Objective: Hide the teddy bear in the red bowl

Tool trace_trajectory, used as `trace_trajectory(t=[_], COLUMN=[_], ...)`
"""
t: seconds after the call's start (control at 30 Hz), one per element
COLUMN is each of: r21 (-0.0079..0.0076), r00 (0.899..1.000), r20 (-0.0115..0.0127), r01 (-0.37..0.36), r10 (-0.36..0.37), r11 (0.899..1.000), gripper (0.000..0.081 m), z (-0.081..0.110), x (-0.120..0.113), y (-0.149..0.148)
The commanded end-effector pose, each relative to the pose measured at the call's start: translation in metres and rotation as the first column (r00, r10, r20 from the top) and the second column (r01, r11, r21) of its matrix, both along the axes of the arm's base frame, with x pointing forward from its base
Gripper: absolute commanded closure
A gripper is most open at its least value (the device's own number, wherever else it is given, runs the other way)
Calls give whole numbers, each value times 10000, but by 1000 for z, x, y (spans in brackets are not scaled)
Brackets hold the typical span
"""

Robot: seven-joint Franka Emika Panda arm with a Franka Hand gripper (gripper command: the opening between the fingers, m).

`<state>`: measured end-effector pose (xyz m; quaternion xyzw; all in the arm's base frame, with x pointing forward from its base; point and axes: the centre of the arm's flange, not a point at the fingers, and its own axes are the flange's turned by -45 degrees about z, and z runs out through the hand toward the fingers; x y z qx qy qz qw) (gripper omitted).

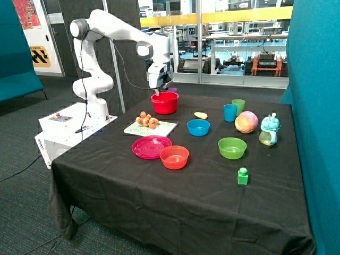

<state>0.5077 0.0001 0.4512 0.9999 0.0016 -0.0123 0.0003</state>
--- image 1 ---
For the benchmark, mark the yellow toy potato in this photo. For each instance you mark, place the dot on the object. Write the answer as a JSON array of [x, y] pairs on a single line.
[[201, 115]]

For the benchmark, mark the green plastic cup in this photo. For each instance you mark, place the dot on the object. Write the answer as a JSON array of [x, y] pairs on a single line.
[[240, 103]]

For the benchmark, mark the green toy block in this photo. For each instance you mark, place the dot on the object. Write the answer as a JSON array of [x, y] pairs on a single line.
[[242, 176]]

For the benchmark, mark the green plastic bowl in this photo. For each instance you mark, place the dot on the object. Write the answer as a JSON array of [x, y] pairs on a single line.
[[232, 148]]

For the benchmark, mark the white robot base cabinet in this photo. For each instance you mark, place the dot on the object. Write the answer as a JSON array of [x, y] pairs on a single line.
[[64, 129]]

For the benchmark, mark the yellow black warning sign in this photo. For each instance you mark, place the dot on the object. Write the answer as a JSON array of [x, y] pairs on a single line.
[[40, 56]]

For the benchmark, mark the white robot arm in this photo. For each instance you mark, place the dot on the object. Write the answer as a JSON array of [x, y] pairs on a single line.
[[85, 32]]

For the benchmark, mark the red wall poster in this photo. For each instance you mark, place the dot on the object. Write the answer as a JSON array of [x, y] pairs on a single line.
[[27, 14]]

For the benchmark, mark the blue sippy bottle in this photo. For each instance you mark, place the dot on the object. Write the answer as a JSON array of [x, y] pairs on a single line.
[[270, 125]]

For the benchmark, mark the teal sofa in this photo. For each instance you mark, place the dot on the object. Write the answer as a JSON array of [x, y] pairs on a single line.
[[18, 77]]

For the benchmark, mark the blue plastic cup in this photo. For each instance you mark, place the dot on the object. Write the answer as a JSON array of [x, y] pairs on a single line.
[[230, 111]]

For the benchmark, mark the teal partition wall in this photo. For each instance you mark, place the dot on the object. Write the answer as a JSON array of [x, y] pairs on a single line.
[[313, 92]]

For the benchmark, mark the pastel multicolour ball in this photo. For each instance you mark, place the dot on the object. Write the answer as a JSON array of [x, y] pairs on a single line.
[[246, 122]]

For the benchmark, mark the pink plastic plate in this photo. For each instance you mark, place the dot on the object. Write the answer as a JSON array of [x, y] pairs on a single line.
[[149, 147]]

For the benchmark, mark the black tablecloth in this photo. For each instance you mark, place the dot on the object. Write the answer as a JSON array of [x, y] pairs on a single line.
[[199, 209]]

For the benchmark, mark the orange-red shallow bowl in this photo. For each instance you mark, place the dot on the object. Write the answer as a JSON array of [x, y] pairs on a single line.
[[174, 157]]

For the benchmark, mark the blue plastic bowl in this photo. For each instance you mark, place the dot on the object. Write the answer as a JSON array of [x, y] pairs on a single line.
[[198, 127]]

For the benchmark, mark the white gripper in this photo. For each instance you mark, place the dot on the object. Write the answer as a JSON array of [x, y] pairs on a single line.
[[160, 75]]

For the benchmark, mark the red deep bowl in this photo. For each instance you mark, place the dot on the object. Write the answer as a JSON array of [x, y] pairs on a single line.
[[165, 103]]

